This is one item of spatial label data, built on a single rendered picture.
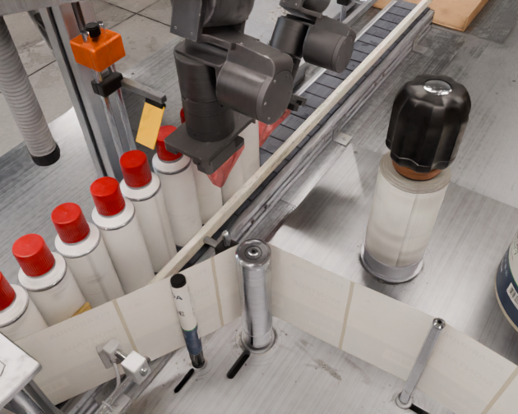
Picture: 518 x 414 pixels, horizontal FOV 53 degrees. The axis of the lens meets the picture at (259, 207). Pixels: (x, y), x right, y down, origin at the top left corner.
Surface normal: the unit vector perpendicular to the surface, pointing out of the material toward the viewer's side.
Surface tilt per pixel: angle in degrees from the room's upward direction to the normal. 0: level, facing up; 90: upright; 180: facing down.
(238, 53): 69
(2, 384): 0
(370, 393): 0
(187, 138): 1
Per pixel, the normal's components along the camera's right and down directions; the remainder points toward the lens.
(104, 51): 0.83, 0.40
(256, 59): -0.55, 0.33
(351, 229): -0.03, -0.67
